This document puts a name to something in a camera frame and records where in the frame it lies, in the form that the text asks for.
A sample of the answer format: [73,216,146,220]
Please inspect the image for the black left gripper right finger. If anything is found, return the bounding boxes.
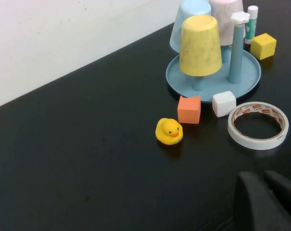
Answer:
[264,170,291,231]

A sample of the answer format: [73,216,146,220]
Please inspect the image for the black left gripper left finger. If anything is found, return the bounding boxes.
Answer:
[233,171,291,231]

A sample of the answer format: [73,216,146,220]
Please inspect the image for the yellow plastic cup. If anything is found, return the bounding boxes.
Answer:
[178,14,223,77]

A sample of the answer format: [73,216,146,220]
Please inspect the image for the blue cup stand with pegs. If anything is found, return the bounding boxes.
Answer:
[165,12,262,101]

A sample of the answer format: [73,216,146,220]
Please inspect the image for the pink marbled plastic cup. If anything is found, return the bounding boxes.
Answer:
[209,0,246,46]

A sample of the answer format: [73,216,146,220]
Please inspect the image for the light blue plastic cup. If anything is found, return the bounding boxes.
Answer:
[169,0,212,53]

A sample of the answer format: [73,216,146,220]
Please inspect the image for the white double-sided tape roll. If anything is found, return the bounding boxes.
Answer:
[227,101,290,151]

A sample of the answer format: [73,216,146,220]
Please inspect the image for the white foam cube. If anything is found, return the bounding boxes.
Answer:
[212,90,237,118]

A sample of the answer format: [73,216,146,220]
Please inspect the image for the yellow rubber duck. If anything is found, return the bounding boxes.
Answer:
[155,117,184,146]

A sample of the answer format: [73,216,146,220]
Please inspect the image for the orange foam block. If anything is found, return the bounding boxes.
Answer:
[177,95,202,125]

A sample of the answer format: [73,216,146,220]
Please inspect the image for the yellow cube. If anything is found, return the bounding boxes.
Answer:
[250,33,278,61]

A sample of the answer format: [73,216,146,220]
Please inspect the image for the white green glue stick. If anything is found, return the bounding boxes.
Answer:
[243,5,259,45]

